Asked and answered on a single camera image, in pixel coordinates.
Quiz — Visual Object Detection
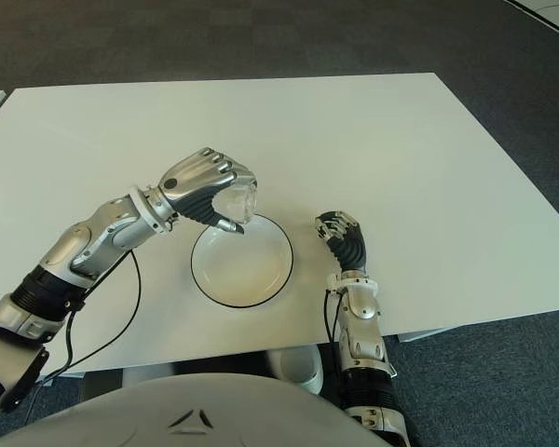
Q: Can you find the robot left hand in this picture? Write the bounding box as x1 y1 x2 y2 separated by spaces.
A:
144 147 259 235

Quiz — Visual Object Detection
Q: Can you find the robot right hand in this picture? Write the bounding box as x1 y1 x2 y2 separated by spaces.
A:
314 210 370 272

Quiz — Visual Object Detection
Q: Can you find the clear water bottle blue cap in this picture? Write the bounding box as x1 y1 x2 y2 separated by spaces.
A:
212 183 259 225

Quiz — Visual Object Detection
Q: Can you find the white plate black rim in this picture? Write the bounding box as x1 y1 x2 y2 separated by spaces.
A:
190 212 294 309

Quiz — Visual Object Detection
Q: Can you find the white robot leg cover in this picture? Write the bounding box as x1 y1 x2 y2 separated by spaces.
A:
264 346 326 398

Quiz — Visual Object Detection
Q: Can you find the grey robot torso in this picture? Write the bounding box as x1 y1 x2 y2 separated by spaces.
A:
0 372 379 447

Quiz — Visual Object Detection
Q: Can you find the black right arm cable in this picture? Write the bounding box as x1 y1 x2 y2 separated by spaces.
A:
324 287 345 345

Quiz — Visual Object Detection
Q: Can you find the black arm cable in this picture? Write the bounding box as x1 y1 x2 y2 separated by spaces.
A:
324 287 345 345
26 249 143 388

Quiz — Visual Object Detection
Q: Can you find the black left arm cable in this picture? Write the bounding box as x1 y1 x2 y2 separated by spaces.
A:
26 249 143 388

